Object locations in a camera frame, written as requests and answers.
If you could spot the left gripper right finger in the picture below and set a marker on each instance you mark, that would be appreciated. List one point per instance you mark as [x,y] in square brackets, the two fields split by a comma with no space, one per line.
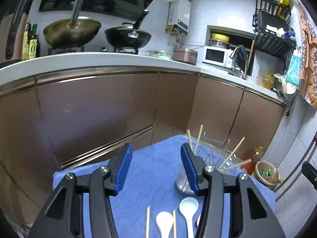
[250,214]

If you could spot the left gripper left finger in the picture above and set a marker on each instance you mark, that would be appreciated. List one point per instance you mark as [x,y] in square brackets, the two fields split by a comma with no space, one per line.
[63,212]

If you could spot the wooden chopstick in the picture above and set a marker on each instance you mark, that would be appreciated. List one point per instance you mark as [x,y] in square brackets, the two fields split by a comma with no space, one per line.
[147,221]
[198,139]
[237,165]
[189,139]
[174,225]
[232,153]

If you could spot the light blue ceramic spoon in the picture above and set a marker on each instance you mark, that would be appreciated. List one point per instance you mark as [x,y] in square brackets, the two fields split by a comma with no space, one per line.
[188,207]

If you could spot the white ceramic spoon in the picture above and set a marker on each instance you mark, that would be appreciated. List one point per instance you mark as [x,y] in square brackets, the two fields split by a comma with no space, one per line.
[164,221]

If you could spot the chrome kitchen faucet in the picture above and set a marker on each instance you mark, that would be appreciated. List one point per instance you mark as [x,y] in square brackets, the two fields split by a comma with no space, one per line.
[239,62]

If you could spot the wicker waste basket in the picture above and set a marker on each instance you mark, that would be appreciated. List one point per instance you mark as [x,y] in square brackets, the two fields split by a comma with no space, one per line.
[267,174]

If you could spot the cooking oil bottle on floor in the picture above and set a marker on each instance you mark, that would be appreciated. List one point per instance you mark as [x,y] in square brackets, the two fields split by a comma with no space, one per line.
[255,157]

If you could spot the clear utensil holder with rack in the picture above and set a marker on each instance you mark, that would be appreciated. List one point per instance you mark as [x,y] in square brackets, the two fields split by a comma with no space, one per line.
[212,151]

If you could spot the brown lower cabinets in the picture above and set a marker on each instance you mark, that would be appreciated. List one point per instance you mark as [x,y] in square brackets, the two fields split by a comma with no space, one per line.
[58,120]

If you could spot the blue towel mat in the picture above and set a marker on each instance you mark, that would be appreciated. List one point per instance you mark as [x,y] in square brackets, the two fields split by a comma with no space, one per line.
[151,182]

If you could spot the teal hanging bag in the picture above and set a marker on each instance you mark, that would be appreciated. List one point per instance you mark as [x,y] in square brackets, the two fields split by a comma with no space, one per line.
[293,72]

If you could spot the yellow detergent bottle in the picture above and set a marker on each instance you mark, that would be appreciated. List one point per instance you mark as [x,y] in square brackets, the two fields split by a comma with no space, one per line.
[268,79]

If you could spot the orange patterned hanging cloth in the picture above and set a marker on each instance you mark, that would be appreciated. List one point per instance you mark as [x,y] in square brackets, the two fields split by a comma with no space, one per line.
[308,59]

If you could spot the white microwave oven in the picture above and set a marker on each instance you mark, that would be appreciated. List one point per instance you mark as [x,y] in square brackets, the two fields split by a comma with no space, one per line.
[217,56]

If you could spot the yellow lidded glass bowl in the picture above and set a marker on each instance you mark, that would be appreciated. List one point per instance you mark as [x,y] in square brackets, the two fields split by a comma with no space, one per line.
[219,40]

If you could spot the brown rice cooker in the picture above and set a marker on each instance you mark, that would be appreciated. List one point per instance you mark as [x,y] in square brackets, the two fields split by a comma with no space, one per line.
[185,55]

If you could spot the brown knife block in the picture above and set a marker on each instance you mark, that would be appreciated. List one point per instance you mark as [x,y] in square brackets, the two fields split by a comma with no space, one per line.
[12,30]

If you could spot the gas stove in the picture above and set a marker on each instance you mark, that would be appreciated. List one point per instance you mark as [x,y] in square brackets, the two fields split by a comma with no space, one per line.
[110,49]

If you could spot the olive oil bottle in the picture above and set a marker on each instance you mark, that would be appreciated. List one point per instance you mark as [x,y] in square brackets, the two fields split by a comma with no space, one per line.
[34,45]

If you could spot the yellow roll on rack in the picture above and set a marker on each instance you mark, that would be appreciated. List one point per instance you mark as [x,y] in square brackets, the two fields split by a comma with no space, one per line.
[283,1]

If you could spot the black frying pan with lid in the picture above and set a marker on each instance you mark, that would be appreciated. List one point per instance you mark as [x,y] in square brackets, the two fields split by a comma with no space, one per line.
[128,35]

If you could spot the white water heater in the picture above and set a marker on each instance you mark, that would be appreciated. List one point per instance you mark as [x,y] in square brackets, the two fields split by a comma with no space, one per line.
[179,15]

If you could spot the black wall dish rack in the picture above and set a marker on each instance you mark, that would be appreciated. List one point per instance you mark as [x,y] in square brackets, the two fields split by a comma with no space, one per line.
[273,35]

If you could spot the brass wok with handle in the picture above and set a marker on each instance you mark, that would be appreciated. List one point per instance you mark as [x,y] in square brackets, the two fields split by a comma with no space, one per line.
[72,32]

